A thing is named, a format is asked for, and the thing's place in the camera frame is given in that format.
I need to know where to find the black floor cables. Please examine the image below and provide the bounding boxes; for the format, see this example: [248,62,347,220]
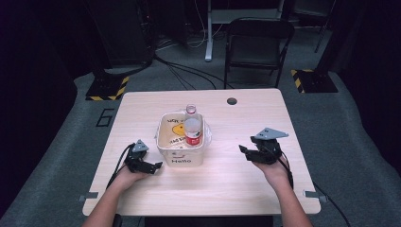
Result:
[153,52,235,91]

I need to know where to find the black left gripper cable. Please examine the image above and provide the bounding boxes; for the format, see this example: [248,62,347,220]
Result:
[106,143,136,190]

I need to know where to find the person's left hand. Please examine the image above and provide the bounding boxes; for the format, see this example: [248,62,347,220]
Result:
[113,164,149,191]

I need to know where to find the person's right hand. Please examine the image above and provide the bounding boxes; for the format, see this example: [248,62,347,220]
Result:
[253,155,290,187]

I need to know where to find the black folding chair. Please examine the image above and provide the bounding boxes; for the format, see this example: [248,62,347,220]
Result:
[223,17,296,90]

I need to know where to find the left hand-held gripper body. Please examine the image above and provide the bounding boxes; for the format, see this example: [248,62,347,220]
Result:
[124,138,153,174]

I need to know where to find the white bin with duck print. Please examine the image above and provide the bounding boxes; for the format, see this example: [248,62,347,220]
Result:
[156,112,206,168]

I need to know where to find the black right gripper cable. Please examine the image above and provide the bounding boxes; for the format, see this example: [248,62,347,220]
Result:
[277,150,352,227]

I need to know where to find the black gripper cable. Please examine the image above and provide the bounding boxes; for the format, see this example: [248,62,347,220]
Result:
[106,143,136,190]
[277,150,352,227]

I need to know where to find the white desk frame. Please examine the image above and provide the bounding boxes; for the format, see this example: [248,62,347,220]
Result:
[203,0,287,62]

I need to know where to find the black stand base striped edge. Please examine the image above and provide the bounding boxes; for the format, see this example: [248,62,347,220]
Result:
[289,68,339,95]
[85,75,131,102]

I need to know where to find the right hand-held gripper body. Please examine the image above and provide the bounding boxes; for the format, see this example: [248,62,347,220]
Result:
[253,127,289,166]

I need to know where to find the clear plastic bottle red label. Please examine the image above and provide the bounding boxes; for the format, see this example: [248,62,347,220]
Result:
[183,103,203,147]

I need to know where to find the grey table bracket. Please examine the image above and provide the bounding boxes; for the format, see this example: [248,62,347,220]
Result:
[78,191,99,203]
[303,189,329,203]

